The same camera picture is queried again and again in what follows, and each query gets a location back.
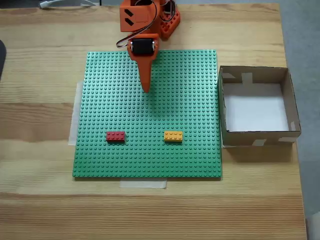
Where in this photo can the white paper sheet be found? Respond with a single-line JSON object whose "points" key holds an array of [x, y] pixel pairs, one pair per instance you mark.
{"points": [[255, 112]]}

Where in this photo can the open cardboard box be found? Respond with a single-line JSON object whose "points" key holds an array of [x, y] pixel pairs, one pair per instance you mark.
{"points": [[250, 140]]}

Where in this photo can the translucent tape strip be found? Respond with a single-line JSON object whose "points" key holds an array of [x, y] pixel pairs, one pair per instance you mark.
{"points": [[142, 184], [73, 120]]}

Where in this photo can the yellow lego block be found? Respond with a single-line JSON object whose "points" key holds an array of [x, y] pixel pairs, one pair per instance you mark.
{"points": [[173, 136]]}

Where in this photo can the red lego block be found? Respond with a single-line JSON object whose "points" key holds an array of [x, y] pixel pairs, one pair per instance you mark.
{"points": [[115, 136]]}

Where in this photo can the black rounded object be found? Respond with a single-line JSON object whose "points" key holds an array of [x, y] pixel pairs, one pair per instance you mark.
{"points": [[2, 57]]}

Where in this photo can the green lego baseplate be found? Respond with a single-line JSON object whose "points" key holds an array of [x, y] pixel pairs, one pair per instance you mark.
{"points": [[150, 120]]}

